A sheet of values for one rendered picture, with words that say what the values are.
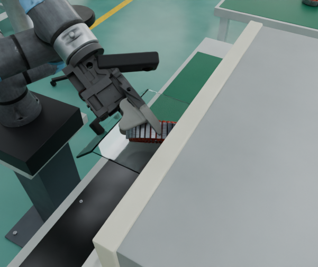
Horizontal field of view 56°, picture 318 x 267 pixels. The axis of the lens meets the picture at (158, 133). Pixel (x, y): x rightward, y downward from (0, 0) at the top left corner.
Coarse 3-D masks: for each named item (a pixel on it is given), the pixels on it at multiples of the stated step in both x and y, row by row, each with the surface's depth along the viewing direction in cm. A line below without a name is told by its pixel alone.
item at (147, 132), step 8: (160, 120) 52; (136, 128) 53; (144, 128) 52; (152, 128) 51; (168, 128) 52; (128, 136) 54; (136, 136) 52; (144, 136) 52; (152, 136) 51; (160, 136) 51
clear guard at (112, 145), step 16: (144, 96) 77; (160, 96) 77; (160, 112) 73; (176, 112) 73; (112, 128) 69; (96, 144) 66; (112, 144) 66; (128, 144) 66; (144, 144) 66; (160, 144) 66; (112, 160) 63; (128, 160) 63; (144, 160) 63
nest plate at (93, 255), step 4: (92, 252) 78; (96, 252) 78; (92, 256) 77; (96, 256) 77; (88, 260) 76; (92, 260) 76; (96, 260) 76; (84, 264) 76; (88, 264) 76; (92, 264) 76; (96, 264) 76; (100, 264) 76
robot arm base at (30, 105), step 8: (24, 96) 101; (32, 96) 105; (0, 104) 98; (8, 104) 98; (16, 104) 100; (24, 104) 101; (32, 104) 104; (40, 104) 109; (0, 112) 101; (8, 112) 100; (16, 112) 101; (24, 112) 102; (32, 112) 104; (0, 120) 103; (8, 120) 102; (16, 120) 102; (24, 120) 103; (32, 120) 105
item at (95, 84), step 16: (96, 48) 54; (80, 64) 55; (96, 64) 55; (80, 80) 54; (96, 80) 55; (112, 80) 53; (80, 96) 54; (96, 96) 53; (112, 96) 53; (96, 112) 52; (112, 112) 58
